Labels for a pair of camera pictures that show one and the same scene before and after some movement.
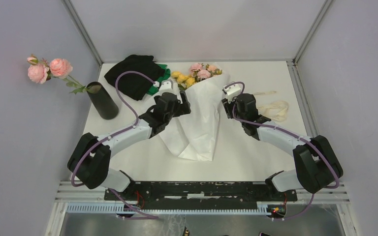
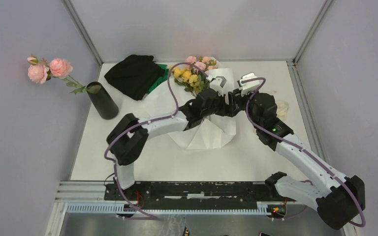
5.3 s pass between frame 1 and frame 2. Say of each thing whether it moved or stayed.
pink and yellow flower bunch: moved
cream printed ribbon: stayed
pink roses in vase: stayed
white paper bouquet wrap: moved
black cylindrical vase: stayed
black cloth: stayed
